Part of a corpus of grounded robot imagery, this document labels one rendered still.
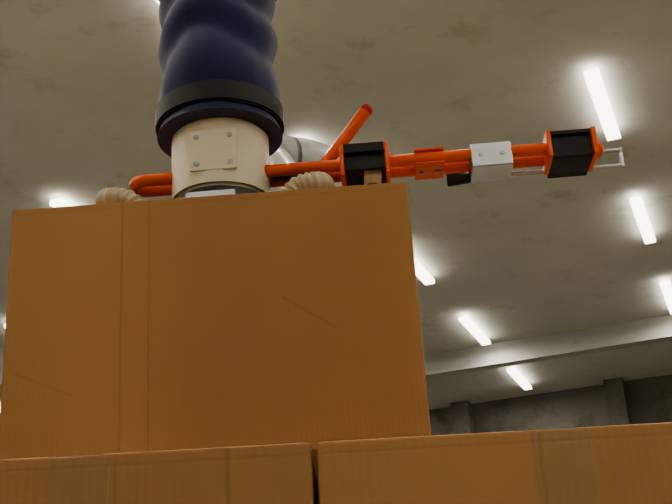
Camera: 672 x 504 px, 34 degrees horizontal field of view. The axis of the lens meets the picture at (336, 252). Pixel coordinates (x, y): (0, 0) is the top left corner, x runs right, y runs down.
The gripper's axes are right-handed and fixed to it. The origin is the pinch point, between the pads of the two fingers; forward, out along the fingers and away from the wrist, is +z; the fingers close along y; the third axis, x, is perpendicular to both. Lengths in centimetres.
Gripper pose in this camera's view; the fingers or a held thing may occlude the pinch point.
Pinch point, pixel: (371, 168)
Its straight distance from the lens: 188.9
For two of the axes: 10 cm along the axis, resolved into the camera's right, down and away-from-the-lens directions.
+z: -0.3, -3.9, -9.2
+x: -10.0, 0.6, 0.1
